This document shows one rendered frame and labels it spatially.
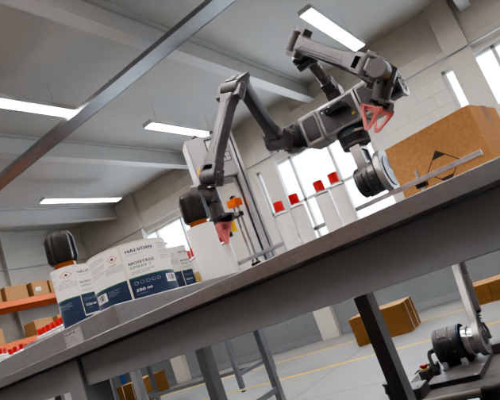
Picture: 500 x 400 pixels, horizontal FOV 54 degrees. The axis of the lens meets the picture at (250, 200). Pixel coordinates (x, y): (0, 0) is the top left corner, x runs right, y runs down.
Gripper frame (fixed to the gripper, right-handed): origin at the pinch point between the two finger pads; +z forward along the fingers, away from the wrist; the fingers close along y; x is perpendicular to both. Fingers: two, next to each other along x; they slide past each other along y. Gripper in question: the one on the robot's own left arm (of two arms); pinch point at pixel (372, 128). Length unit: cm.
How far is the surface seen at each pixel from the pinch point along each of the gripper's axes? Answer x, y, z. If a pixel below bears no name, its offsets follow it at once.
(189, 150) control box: -69, 2, 23
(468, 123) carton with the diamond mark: 26.2, -5.1, -7.5
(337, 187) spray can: -1.7, 11.6, 19.6
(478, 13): -94, -543, -185
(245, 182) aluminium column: -48, -11, 30
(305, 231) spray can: -9.4, 9.2, 36.2
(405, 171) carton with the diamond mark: 10.8, -10.2, 10.7
